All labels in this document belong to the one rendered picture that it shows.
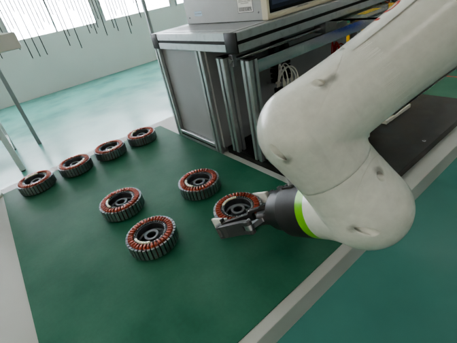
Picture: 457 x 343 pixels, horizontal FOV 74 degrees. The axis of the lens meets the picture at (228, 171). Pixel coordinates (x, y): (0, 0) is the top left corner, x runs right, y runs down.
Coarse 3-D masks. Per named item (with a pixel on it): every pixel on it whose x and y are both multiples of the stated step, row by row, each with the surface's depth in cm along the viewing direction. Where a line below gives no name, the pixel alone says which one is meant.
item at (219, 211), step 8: (240, 192) 73; (224, 200) 72; (232, 200) 72; (240, 200) 72; (248, 200) 71; (256, 200) 69; (216, 208) 70; (224, 208) 70; (232, 208) 70; (240, 208) 71; (248, 208) 71; (216, 216) 68; (224, 216) 66; (232, 216) 66
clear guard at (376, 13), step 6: (372, 6) 100; (378, 6) 97; (384, 6) 95; (390, 6) 93; (354, 12) 95; (360, 12) 93; (372, 12) 90; (378, 12) 88; (336, 18) 92; (342, 18) 90; (348, 18) 88; (354, 18) 87; (360, 18) 85; (366, 18) 84; (372, 18) 83
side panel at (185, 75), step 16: (160, 64) 105; (176, 64) 98; (192, 64) 91; (176, 80) 103; (192, 80) 95; (208, 80) 87; (176, 96) 109; (192, 96) 100; (208, 96) 90; (176, 112) 112; (192, 112) 105; (208, 112) 94; (192, 128) 110; (208, 128) 101; (208, 144) 104
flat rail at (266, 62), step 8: (352, 24) 94; (360, 24) 96; (368, 24) 99; (328, 32) 88; (336, 32) 90; (344, 32) 92; (352, 32) 95; (312, 40) 85; (320, 40) 87; (328, 40) 89; (288, 48) 80; (296, 48) 82; (304, 48) 84; (312, 48) 86; (264, 56) 76; (272, 56) 77; (280, 56) 79; (288, 56) 81; (264, 64) 76; (272, 64) 78
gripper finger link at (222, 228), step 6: (234, 222) 58; (240, 222) 56; (246, 222) 54; (216, 228) 60; (222, 228) 59; (228, 228) 58; (234, 228) 57; (240, 228) 56; (222, 234) 59; (228, 234) 58; (234, 234) 57; (240, 234) 56; (252, 234) 54
